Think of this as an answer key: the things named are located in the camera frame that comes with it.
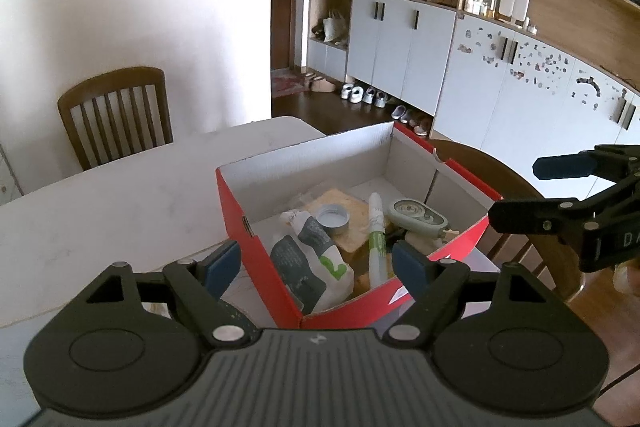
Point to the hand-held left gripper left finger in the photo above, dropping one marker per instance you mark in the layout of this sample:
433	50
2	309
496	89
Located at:
222	267

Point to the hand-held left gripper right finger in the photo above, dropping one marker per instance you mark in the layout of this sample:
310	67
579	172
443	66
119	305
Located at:
409	269

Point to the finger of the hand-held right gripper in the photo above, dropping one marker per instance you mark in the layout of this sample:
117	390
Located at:
560	167
530	216

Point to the green white tube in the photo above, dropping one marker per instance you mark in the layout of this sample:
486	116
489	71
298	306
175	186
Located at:
377	247

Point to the grey oval device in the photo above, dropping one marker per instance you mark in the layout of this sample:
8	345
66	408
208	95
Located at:
415	214

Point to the red cardboard box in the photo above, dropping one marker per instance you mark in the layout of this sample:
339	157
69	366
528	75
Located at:
232	207

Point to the white printed plastic bag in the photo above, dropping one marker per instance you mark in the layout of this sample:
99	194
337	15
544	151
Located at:
300	267

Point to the toast bread packet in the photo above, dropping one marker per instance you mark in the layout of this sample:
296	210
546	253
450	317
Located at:
350	207

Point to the round metal tin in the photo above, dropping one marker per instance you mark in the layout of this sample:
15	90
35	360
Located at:
332	218

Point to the person's right hand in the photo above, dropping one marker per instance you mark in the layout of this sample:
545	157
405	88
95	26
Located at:
627	279

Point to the brown wooden chair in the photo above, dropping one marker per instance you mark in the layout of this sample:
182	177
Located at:
110	79
480	152

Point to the white rectangular container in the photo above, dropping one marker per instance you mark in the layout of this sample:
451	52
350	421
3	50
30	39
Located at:
515	2

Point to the row of shoes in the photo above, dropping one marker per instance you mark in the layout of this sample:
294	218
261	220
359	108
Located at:
355	94

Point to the patterned doormat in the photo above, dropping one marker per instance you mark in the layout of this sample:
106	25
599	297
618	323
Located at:
290	83

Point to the white tote bag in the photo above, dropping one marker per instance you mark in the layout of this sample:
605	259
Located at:
335	29

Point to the white wooden wall cabinet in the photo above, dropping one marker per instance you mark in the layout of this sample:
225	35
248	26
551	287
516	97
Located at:
390	47

